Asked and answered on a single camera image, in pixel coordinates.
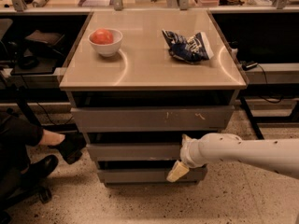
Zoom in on grey top drawer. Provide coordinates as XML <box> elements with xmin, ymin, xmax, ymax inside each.
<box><xmin>71</xmin><ymin>105</ymin><xmax>234</xmax><ymax>133</ymax></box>

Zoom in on person leg black trousers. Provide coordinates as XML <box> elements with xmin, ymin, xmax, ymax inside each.
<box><xmin>0</xmin><ymin>111</ymin><xmax>65</xmax><ymax>173</ymax></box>

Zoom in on dark box under desk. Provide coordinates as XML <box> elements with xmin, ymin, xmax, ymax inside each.
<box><xmin>24</xmin><ymin>30</ymin><xmax>65</xmax><ymax>57</ymax></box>

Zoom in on grey drawer cabinet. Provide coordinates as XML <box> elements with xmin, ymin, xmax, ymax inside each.
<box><xmin>58</xmin><ymin>9</ymin><xmax>249</xmax><ymax>187</ymax></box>

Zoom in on red apple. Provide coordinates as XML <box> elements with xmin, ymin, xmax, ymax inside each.
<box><xmin>90</xmin><ymin>29</ymin><xmax>113</xmax><ymax>45</ymax></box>

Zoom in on grey bottom drawer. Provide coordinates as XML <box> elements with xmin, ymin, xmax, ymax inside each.
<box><xmin>98</xmin><ymin>167</ymin><xmax>207</xmax><ymax>185</ymax></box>

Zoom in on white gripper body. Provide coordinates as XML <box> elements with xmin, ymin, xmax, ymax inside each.
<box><xmin>180</xmin><ymin>139</ymin><xmax>203</xmax><ymax>168</ymax></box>

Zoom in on black office chair base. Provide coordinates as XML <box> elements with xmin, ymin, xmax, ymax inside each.
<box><xmin>0</xmin><ymin>168</ymin><xmax>53</xmax><ymax>224</ymax></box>

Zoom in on black leather shoe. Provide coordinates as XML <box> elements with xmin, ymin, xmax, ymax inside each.
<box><xmin>21</xmin><ymin>155</ymin><xmax>59</xmax><ymax>189</ymax></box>

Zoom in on white ceramic bowl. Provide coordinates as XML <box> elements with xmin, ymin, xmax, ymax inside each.
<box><xmin>88</xmin><ymin>28</ymin><xmax>123</xmax><ymax>57</ymax></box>

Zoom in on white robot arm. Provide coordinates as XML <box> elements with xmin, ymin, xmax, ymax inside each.
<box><xmin>166</xmin><ymin>133</ymin><xmax>299</xmax><ymax>182</ymax></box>

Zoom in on blue crumpled chip bag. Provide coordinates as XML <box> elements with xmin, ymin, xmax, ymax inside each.
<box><xmin>162</xmin><ymin>30</ymin><xmax>214</xmax><ymax>64</ymax></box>

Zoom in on grey drawer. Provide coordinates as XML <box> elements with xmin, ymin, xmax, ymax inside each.
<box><xmin>98</xmin><ymin>167</ymin><xmax>207</xmax><ymax>185</ymax></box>
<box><xmin>87</xmin><ymin>143</ymin><xmax>181</xmax><ymax>161</ymax></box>
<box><xmin>71</xmin><ymin>105</ymin><xmax>234</xmax><ymax>133</ymax></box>

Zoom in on black desk leg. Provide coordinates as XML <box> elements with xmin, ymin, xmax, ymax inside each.
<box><xmin>239</xmin><ymin>97</ymin><xmax>264</xmax><ymax>140</ymax></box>

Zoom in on black power adapter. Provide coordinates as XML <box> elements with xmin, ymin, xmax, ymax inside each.
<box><xmin>241</xmin><ymin>61</ymin><xmax>258</xmax><ymax>71</ymax></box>

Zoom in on black high heel shoe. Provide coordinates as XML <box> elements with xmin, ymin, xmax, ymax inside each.
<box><xmin>50</xmin><ymin>133</ymin><xmax>86</xmax><ymax>164</ymax></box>

